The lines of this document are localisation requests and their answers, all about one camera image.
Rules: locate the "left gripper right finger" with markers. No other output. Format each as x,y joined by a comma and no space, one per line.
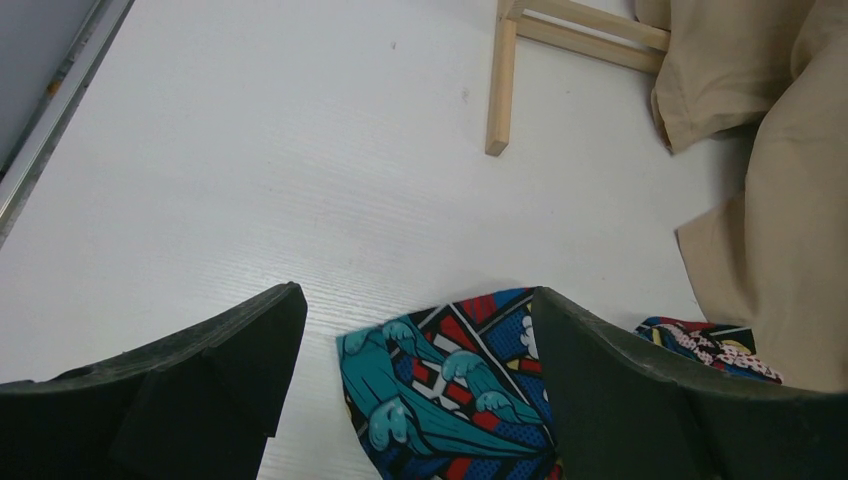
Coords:
625,408

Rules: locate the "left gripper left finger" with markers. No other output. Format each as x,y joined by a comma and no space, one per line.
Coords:
200,403

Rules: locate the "comic print shorts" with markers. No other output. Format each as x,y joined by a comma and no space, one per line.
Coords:
456,391

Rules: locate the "wooden clothes rack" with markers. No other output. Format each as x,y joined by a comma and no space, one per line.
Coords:
569,26

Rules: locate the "beige shorts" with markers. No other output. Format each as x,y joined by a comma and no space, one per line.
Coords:
774,256

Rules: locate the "aluminium frame rail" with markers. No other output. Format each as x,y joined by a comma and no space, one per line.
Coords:
50,53

